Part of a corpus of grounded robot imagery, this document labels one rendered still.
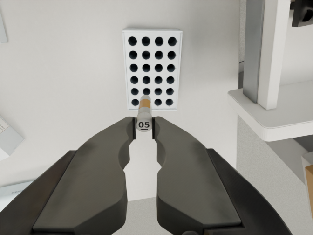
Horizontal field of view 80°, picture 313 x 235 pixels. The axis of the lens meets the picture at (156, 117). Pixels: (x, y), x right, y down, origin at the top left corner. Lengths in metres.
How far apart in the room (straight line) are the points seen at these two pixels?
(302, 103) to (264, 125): 0.07
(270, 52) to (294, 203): 2.08
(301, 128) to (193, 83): 0.18
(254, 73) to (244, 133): 1.22
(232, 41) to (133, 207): 1.65
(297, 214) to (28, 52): 2.38
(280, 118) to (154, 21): 0.22
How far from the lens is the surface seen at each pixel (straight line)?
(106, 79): 0.35
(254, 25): 0.25
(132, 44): 0.30
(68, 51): 0.35
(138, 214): 1.91
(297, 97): 0.29
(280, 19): 0.23
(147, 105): 0.15
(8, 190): 0.55
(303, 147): 0.69
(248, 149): 1.57
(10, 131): 0.45
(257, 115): 0.24
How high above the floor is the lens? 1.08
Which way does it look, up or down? 62 degrees down
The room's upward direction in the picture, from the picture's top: 175 degrees clockwise
